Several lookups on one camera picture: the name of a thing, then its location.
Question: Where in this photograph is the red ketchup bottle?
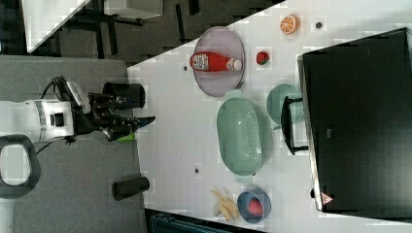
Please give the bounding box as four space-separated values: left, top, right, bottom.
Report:
189 51 243 72

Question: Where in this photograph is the red fruit in bowl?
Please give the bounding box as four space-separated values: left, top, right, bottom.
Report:
248 199 263 216

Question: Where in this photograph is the black cylinder cup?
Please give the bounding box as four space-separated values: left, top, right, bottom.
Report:
103 83 146 108

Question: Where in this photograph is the green mug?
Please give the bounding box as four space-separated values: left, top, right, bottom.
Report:
266 83 304 130

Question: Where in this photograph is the blue bowl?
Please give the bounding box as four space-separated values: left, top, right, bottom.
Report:
237 187 271 224

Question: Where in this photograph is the green tape piece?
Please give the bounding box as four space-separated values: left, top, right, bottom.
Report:
117 133 135 142

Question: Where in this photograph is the orange slice toy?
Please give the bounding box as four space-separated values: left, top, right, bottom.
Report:
280 15 300 35

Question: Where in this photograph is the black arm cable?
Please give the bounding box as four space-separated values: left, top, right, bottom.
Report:
36 76 71 153

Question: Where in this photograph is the green oval strainer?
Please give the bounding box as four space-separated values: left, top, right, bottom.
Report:
217 89 272 177

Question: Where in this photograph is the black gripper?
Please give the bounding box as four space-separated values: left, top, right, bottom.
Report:
75 93 155 142

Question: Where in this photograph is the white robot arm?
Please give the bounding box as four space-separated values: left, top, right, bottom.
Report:
1 92 155 199

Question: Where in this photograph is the red strawberry toy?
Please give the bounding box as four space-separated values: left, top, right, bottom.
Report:
257 51 269 65

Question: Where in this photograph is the small black cylinder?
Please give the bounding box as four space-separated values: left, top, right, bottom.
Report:
112 177 150 201

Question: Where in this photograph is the yellow banana toy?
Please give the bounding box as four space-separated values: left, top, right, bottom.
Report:
211 189 240 221

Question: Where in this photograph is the black toaster oven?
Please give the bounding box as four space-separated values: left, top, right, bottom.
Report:
281 28 412 222

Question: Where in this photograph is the grey round plate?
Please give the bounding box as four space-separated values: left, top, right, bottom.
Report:
189 26 245 97

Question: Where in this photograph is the white side table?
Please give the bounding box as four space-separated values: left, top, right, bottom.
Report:
20 0 91 53

